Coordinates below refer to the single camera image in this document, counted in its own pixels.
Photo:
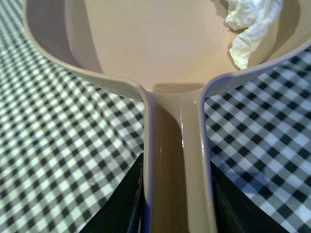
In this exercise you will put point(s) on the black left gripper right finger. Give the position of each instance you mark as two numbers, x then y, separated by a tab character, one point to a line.
235	212

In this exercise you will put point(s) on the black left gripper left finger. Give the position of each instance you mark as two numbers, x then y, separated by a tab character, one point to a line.
121	213

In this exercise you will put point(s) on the beige plastic dustpan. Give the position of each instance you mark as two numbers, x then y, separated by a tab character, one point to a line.
171	54

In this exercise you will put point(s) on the white tissue paper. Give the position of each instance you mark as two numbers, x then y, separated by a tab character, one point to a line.
254	24

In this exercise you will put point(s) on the black white checkered bedsheet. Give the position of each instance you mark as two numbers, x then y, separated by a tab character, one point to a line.
66	145

